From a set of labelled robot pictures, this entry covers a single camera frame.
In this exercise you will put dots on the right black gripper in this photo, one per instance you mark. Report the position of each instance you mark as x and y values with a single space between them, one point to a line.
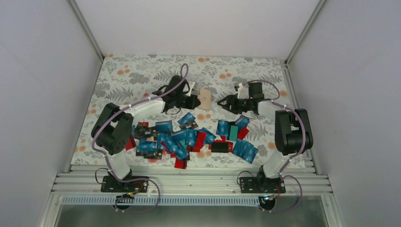
233 104

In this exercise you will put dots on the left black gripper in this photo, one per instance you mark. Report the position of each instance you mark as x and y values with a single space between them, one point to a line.
191 105

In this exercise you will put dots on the beige leather card holder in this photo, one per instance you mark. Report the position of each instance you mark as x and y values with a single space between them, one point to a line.
205 98

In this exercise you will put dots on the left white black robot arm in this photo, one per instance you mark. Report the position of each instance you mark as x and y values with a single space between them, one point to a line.
112 130

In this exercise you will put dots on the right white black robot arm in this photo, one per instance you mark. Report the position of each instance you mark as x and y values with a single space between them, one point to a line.
293 134

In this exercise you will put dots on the blue card upper centre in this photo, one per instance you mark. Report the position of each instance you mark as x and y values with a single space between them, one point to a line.
187 118

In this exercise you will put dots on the blue card upper right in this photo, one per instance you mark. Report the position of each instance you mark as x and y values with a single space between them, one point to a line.
222 128

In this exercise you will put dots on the green card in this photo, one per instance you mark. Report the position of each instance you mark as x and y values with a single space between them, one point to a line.
232 133

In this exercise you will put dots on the blue card stack right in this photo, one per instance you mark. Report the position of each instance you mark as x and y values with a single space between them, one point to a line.
245 150

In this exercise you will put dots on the black VIP card left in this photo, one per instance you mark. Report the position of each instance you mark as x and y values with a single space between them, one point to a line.
143 132

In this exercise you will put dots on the blue card left lower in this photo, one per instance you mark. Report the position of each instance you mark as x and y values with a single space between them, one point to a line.
145 146

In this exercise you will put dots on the red card bottom centre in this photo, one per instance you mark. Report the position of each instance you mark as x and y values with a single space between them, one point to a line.
180 164

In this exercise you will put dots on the floral patterned table mat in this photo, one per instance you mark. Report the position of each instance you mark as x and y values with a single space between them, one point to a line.
170 110

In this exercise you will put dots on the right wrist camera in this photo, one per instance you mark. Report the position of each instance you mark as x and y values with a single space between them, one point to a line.
241 92

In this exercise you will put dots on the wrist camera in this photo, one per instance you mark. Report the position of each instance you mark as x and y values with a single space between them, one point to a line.
241 92
192 88

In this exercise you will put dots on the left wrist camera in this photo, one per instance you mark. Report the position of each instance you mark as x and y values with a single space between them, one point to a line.
192 88

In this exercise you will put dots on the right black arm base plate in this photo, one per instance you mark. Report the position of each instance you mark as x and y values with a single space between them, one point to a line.
261 185

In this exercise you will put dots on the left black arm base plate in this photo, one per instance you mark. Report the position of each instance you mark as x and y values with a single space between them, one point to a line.
110 184

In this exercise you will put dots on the aluminium rail frame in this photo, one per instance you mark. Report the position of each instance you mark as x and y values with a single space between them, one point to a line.
191 181

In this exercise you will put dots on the grey slotted cable duct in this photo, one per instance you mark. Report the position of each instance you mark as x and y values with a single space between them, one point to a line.
143 200

